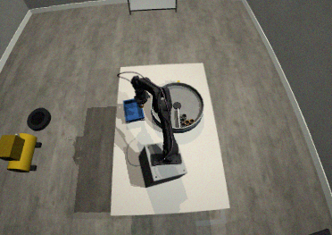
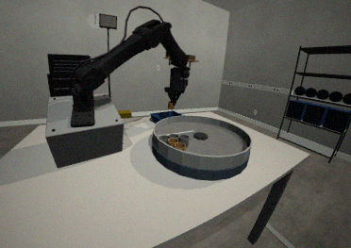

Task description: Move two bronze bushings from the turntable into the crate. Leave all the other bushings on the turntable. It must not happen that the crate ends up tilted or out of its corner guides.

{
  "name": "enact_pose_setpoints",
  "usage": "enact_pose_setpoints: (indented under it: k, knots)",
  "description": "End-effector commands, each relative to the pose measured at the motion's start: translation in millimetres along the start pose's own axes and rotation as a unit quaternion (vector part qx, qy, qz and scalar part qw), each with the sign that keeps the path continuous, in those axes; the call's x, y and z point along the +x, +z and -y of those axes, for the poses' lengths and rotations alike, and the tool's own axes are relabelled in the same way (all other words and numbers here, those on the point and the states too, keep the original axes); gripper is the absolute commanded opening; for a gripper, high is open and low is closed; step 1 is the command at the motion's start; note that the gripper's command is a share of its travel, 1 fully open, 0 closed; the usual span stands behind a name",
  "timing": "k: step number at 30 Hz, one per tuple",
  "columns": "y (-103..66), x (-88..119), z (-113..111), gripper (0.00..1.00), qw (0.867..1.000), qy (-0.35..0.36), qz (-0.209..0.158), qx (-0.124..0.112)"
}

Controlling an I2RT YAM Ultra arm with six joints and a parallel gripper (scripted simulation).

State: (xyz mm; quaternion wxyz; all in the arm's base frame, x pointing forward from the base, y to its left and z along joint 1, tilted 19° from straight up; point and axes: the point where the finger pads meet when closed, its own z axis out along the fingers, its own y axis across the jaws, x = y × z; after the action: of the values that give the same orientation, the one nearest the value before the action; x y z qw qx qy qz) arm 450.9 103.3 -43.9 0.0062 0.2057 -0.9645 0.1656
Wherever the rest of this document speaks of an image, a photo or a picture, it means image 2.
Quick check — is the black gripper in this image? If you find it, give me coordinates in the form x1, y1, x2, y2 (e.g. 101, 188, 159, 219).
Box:
164, 78, 185, 106

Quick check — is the grey metal bushing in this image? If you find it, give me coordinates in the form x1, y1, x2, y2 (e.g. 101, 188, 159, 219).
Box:
159, 135, 170, 144
178, 135, 189, 147
169, 134, 179, 139

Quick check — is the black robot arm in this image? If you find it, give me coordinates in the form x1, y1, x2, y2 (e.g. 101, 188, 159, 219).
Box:
71, 19, 190, 127

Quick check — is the bronze bushing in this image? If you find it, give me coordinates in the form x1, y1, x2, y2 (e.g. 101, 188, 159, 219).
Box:
168, 101, 175, 109
168, 138, 178, 147
174, 142, 186, 151

